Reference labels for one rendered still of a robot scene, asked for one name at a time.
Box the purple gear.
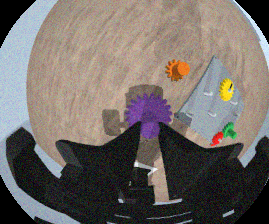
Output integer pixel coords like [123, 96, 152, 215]
[125, 92, 173, 139]

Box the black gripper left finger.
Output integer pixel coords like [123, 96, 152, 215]
[56, 120, 141, 200]

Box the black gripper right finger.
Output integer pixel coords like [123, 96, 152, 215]
[158, 121, 244, 200]

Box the orange gear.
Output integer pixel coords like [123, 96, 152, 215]
[165, 59, 190, 81]

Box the yellow gear with black stripe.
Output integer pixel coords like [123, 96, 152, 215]
[219, 77, 234, 101]

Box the green gear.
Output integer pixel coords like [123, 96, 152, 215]
[222, 121, 236, 140]

